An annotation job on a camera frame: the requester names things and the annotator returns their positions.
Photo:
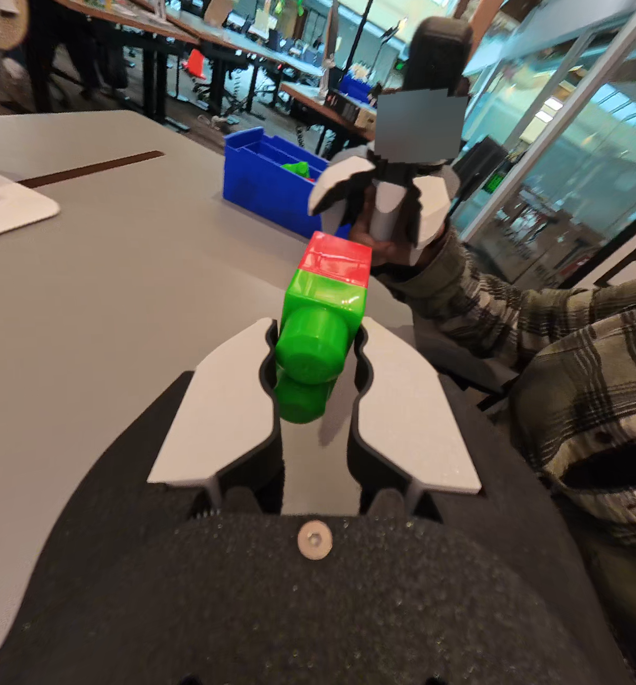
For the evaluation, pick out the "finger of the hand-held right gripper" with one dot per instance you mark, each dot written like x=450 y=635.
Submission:
x=334 y=179
x=433 y=208

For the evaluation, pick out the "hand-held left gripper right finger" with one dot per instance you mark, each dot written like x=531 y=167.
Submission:
x=414 y=423

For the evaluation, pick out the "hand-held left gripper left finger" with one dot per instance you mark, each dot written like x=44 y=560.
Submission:
x=216 y=423

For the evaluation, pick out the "green two-stud mega block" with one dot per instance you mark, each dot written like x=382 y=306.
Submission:
x=296 y=170

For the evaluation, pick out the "blue plastic bin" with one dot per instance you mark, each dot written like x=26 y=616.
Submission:
x=355 y=86
x=259 y=182

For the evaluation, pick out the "red mega block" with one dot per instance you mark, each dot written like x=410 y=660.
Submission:
x=339 y=262

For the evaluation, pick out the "person's right forearm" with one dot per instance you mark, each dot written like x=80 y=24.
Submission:
x=510 y=315

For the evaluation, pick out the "person's right hand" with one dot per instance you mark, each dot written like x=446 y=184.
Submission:
x=398 y=254

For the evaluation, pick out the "grey framed panel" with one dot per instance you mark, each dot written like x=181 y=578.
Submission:
x=483 y=160

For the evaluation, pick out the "wood top office desk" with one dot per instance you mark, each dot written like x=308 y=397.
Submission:
x=136 y=21
x=318 y=101

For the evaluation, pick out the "orange traffic cone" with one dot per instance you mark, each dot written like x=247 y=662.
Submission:
x=195 y=65

